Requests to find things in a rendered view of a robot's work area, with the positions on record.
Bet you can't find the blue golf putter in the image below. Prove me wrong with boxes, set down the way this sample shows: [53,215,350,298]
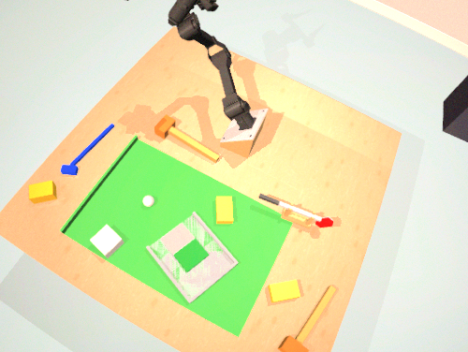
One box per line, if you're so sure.
[61,124,114,175]

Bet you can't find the green flat mat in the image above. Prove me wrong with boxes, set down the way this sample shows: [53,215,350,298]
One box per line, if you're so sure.
[65,140,293,337]

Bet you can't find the white golf ball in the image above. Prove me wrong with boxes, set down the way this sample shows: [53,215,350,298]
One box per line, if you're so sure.
[142,196,154,207]

